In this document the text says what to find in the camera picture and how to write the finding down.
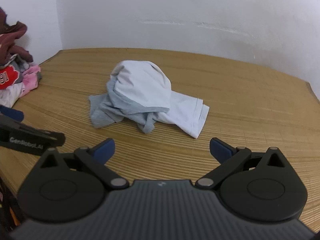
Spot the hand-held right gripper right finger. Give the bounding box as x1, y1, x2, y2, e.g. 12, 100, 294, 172
196, 137, 288, 190

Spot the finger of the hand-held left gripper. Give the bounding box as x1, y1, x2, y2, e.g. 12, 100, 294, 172
0, 105, 25, 123

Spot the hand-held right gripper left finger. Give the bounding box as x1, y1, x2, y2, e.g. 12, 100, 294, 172
35, 138, 130, 190

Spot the white shirt with blue sleeves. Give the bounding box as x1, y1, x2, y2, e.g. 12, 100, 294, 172
89, 60, 210, 139

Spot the white garment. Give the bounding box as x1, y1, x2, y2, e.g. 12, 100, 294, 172
0, 82, 25, 108

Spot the red printed garment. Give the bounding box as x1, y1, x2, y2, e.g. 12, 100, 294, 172
0, 65, 22, 90

